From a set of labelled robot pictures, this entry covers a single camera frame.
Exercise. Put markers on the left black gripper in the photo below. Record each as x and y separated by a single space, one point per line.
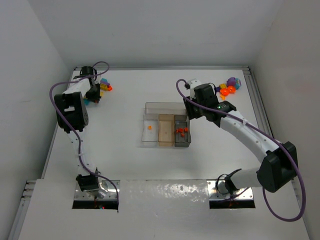
93 92

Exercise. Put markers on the teal grey lego cylinder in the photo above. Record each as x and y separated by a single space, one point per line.
237 83

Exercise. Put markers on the teal lego block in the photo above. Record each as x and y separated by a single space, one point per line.
104 81

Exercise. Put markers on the right aluminium rail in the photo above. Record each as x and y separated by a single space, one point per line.
257 102

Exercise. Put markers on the yellow black striped lego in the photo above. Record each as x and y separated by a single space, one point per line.
104 87

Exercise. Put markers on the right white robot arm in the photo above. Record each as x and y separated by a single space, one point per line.
276 158

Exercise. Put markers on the yellow lego brick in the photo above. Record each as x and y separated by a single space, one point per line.
223 86

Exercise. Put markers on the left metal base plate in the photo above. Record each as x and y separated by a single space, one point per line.
107 192

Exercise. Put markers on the left aluminium rail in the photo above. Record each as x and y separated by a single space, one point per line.
22 210

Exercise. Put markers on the clear small container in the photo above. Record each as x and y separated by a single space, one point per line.
150 137

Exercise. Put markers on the amber small container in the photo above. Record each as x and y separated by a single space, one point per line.
166 124

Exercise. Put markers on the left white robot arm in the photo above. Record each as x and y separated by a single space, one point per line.
72 117

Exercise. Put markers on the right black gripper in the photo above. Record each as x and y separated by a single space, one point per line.
190 111

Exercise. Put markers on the orange funnel lego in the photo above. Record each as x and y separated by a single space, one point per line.
231 89
224 91

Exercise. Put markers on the aluminium rail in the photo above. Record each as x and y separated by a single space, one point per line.
257 102
22 210

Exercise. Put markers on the lower orange funnel lego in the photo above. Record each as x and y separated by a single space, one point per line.
224 91

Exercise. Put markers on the grey small container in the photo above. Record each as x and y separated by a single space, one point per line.
182 121

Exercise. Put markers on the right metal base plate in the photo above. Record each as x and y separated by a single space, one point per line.
217 192

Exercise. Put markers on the upper orange funnel lego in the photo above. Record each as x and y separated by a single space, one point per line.
231 89

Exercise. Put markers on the metal base plate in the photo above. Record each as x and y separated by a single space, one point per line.
107 192
217 192

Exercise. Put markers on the clear long container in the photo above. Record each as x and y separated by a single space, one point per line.
169 108

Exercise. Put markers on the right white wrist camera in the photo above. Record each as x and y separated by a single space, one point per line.
191 85

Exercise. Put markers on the teal lego brick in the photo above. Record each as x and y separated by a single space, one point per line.
86 102

